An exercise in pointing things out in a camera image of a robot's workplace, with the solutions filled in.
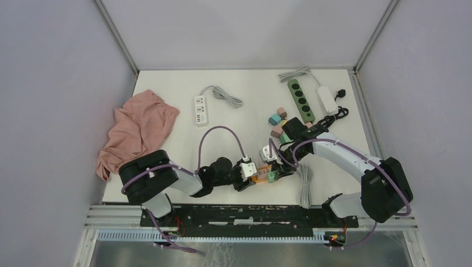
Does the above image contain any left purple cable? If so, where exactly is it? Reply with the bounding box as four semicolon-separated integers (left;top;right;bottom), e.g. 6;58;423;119
121;126;248;254

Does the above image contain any pink charger plug end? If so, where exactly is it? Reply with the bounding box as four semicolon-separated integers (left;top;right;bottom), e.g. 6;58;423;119
277;107;287;120

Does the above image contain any black mounting base plate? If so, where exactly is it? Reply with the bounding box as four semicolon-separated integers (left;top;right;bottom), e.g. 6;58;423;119
157;204;359;238

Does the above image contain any orange power strip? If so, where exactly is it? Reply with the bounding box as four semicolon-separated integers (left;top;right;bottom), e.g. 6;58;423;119
250;166;271;184

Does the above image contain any green power strip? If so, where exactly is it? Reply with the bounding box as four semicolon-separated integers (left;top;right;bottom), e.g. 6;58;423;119
287;79;316;123

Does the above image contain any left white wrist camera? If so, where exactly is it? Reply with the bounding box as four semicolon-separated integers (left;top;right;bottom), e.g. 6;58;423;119
239;156;258;180

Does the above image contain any pink charger plug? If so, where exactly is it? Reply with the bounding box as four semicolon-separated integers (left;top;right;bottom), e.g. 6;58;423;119
270;125;283;139

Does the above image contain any black power cord with plug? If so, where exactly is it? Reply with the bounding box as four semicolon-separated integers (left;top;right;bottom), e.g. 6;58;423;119
315;88;350;130

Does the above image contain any grey cord of left strip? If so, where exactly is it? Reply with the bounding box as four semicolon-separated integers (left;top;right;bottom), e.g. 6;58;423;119
199;85;245;110

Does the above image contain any grey coiled cord upper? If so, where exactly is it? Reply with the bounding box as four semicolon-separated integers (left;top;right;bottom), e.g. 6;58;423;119
277;66;322;89

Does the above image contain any teal usb charger plug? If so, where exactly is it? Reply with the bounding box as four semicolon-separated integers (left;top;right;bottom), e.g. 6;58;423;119
268;113;282;126

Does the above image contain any grey coiled cord lower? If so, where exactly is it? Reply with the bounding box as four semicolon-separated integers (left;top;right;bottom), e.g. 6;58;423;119
297;164;314;210

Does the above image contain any pink cloth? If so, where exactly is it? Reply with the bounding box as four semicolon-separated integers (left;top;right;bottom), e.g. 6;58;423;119
95;90;180;181

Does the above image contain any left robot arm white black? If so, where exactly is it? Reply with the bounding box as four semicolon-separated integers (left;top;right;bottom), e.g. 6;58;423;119
119;150;257;226

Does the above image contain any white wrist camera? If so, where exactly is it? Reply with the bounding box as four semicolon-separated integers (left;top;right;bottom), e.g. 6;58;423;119
259;145;279;164
239;156;258;180

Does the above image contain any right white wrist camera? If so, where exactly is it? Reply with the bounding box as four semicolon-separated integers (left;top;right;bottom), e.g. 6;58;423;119
259;145;279;164

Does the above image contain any grey coiled cord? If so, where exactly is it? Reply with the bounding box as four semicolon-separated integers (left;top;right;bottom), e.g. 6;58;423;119
297;164;314;210
277;66;322;89

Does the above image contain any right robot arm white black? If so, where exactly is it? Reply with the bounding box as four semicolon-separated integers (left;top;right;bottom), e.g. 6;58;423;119
260;117;414;227

